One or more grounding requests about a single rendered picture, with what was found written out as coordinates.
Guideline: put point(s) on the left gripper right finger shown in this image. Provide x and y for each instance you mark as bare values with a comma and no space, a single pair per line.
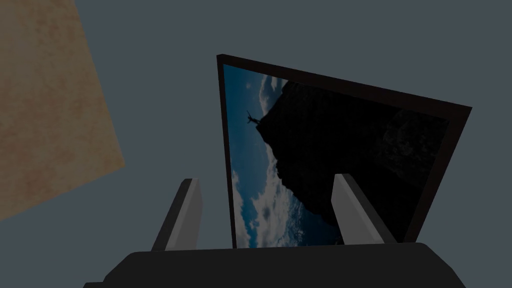
356,220

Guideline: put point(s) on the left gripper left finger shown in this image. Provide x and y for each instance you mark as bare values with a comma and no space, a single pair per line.
182,224

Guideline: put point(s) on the dark framed cliff sky picture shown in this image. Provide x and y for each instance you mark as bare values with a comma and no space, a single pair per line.
320,152

